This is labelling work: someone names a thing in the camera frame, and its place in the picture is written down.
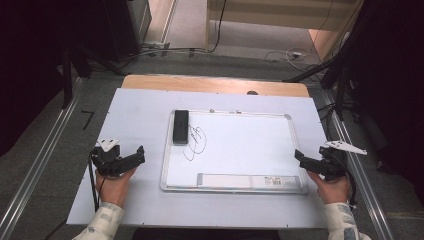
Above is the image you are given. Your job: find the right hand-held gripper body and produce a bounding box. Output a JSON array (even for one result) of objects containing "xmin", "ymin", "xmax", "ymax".
[{"xmin": 318, "ymin": 140, "xmax": 369, "ymax": 183}]

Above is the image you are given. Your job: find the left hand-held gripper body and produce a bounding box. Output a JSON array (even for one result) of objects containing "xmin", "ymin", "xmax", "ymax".
[{"xmin": 89, "ymin": 137, "xmax": 130, "ymax": 178}]

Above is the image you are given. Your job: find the black whiteboard eraser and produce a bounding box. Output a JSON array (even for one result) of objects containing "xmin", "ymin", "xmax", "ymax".
[{"xmin": 172, "ymin": 109, "xmax": 191, "ymax": 146}]

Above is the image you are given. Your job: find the white whiteboard with metal frame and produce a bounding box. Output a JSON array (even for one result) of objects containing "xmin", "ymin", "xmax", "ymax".
[{"xmin": 159, "ymin": 108, "xmax": 310, "ymax": 195}]

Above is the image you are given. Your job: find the person's left hand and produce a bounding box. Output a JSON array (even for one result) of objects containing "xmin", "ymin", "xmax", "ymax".
[{"xmin": 95, "ymin": 166, "xmax": 138, "ymax": 210}]

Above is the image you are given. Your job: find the person's right hand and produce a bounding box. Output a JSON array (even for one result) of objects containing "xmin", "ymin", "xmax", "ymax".
[{"xmin": 306, "ymin": 169, "xmax": 352, "ymax": 206}]

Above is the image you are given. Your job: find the large white cover board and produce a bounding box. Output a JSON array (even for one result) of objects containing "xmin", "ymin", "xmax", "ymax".
[{"xmin": 66, "ymin": 87, "xmax": 358, "ymax": 230}]

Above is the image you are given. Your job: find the white label strip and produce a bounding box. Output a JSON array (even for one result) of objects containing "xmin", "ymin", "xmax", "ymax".
[{"xmin": 196, "ymin": 172, "xmax": 303, "ymax": 190}]

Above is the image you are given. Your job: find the black metal stand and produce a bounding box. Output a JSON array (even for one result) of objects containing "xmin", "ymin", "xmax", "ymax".
[
  {"xmin": 60, "ymin": 39, "xmax": 128, "ymax": 110},
  {"xmin": 282, "ymin": 29, "xmax": 361, "ymax": 122}
]

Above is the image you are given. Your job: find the dark curtain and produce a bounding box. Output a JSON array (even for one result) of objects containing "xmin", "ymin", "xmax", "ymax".
[
  {"xmin": 0, "ymin": 0, "xmax": 108, "ymax": 158},
  {"xmin": 343, "ymin": 0, "xmax": 424, "ymax": 204}
]

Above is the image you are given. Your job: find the wooden table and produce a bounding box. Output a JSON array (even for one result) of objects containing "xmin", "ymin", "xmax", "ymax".
[{"xmin": 121, "ymin": 73, "xmax": 311, "ymax": 99}]

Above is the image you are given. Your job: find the grey power strip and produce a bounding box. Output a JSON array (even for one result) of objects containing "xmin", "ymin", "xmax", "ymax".
[{"xmin": 142, "ymin": 40, "xmax": 172, "ymax": 52}]

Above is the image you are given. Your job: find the black cabinet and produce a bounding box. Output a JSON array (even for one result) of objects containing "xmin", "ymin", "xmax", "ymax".
[{"xmin": 99, "ymin": 0, "xmax": 153, "ymax": 63}]

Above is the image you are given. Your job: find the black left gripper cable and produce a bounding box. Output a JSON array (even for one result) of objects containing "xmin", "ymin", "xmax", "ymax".
[{"xmin": 87, "ymin": 155, "xmax": 102, "ymax": 213}]

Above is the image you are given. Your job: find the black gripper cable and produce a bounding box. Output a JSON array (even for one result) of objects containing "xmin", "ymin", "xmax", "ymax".
[
  {"xmin": 343, "ymin": 163, "xmax": 358, "ymax": 207},
  {"xmin": 87, "ymin": 155, "xmax": 102, "ymax": 213}
]

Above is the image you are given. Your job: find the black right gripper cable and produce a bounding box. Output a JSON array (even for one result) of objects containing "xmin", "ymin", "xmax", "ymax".
[{"xmin": 343, "ymin": 163, "xmax": 358, "ymax": 207}]

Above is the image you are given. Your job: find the aluminium floor rail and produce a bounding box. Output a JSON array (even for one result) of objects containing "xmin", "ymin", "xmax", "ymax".
[
  {"xmin": 0, "ymin": 77, "xmax": 86, "ymax": 240},
  {"xmin": 320, "ymin": 89, "xmax": 397, "ymax": 240}
]

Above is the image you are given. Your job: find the white cable bundle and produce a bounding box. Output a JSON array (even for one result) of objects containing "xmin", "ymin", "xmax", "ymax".
[{"xmin": 264, "ymin": 45, "xmax": 322, "ymax": 72}]

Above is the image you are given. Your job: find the black hanging cable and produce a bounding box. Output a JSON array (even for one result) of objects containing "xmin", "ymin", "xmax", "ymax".
[{"xmin": 205, "ymin": 0, "xmax": 228, "ymax": 54}]

